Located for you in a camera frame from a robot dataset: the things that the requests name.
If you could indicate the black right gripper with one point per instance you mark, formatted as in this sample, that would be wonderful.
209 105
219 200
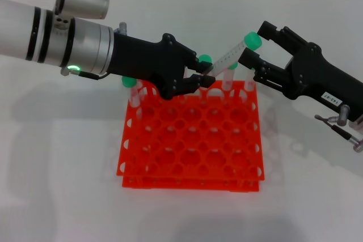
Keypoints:
312 77

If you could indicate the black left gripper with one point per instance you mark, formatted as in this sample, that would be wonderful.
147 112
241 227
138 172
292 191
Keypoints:
141 60

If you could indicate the orange test tube rack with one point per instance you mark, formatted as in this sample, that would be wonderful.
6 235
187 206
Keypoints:
193 151

